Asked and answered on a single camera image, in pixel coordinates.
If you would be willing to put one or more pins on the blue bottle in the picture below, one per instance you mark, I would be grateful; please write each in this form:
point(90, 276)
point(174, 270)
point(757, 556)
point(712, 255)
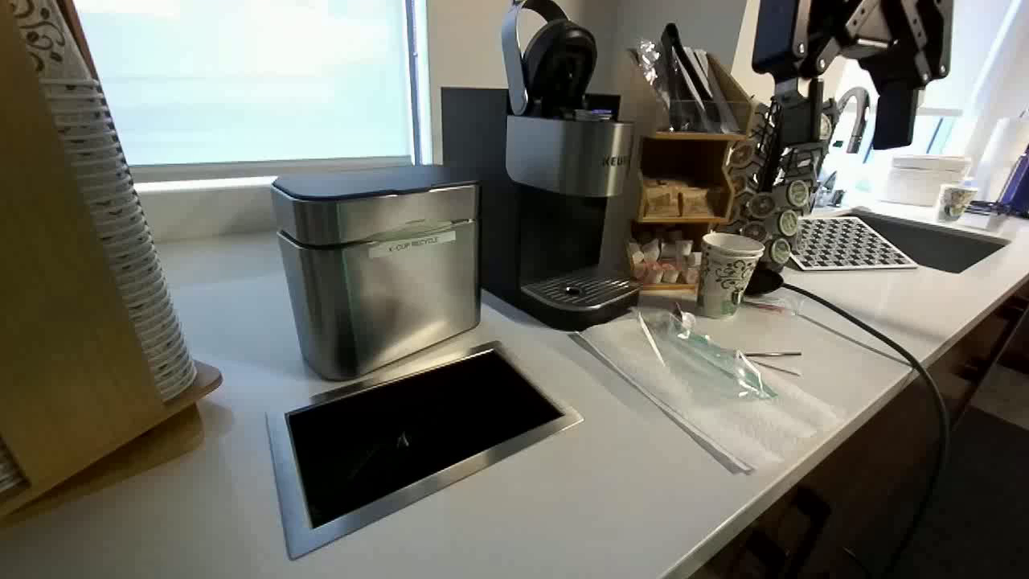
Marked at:
point(1017, 180)

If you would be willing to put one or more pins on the stack of paper cups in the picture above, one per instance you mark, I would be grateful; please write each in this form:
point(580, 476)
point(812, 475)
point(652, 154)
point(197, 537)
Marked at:
point(117, 237)

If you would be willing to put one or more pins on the black serving tongs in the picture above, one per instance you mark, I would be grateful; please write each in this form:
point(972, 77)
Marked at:
point(675, 74)

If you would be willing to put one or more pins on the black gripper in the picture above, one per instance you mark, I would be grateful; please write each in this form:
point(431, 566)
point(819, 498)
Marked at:
point(900, 42)

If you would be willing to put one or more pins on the black silver coffee machine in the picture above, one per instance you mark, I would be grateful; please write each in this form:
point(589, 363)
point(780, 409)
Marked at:
point(558, 154)

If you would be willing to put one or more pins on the wooden cup dispenser stand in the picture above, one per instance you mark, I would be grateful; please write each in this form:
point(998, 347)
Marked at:
point(52, 321)

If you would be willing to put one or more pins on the white coffee pod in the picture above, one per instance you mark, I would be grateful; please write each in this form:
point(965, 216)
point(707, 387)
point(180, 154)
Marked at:
point(683, 318)

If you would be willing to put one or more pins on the metal sink faucet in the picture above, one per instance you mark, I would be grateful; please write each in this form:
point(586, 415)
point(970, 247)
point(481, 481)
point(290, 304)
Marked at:
point(841, 115)

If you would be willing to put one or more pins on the steel framed trash chute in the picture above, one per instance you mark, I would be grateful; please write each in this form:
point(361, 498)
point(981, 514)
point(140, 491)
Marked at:
point(418, 434)

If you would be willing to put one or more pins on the thin dark stir stick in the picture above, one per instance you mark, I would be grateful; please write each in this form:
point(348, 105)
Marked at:
point(774, 354)

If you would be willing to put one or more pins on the white paper sheet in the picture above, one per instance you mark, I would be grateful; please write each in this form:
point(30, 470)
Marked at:
point(750, 419)

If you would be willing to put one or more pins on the bright window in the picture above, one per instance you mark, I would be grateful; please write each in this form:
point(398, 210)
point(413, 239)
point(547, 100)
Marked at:
point(245, 74)

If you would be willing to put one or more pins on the patterned paper coffee cup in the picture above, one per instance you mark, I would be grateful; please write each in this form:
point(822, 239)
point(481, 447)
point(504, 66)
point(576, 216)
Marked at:
point(728, 273)

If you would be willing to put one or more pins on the dark counter sink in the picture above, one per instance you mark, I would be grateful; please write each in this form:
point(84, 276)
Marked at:
point(944, 246)

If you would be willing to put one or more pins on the brown sugar packets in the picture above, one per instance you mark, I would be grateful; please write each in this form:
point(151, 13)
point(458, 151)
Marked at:
point(675, 200)

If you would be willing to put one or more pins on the stainless steel bin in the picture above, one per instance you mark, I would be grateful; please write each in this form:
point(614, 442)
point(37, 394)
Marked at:
point(373, 291)

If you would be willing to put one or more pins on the bag of creamer cups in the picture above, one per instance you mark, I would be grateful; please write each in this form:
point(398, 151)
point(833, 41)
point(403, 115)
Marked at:
point(659, 260)

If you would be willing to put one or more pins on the clear plastic zip bag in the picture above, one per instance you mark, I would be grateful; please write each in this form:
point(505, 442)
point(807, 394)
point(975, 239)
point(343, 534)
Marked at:
point(717, 357)

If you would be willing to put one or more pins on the wooden base cabinet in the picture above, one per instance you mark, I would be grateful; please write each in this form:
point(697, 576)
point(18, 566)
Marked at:
point(825, 502)

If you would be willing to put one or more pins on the small paper cup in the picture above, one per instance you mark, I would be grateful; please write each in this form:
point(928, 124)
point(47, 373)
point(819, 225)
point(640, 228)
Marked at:
point(952, 205)

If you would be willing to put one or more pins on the wooden condiment organizer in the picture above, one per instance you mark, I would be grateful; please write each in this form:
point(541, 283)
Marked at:
point(685, 162)

